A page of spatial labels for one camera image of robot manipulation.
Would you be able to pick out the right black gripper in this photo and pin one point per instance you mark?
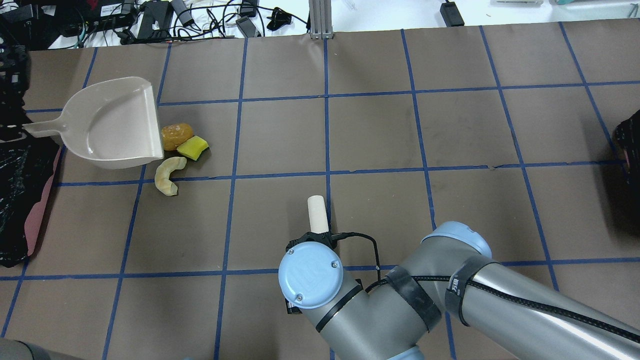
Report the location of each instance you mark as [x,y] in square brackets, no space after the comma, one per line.
[311,237]

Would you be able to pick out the white hand brush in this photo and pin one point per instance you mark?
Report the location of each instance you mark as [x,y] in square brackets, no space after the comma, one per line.
[317,214]

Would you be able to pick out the beige plastic dustpan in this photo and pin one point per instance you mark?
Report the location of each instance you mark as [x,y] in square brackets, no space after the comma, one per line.
[112,124]

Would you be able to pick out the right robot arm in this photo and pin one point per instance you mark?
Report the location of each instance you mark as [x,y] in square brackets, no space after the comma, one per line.
[451,272]

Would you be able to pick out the black bag lined bin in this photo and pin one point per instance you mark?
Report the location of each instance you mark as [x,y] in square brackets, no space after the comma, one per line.
[26,166]

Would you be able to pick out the orange crumpled food piece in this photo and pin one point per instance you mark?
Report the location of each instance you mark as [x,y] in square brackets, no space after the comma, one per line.
[174,135]

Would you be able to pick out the curved pale peel piece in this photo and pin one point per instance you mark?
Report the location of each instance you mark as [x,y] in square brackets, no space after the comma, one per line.
[162,181]

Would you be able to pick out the yellow sponge piece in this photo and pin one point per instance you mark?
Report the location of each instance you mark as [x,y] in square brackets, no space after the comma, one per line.
[193,148]

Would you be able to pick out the aluminium frame post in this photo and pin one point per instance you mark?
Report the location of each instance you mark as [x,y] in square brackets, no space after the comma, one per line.
[320,20]

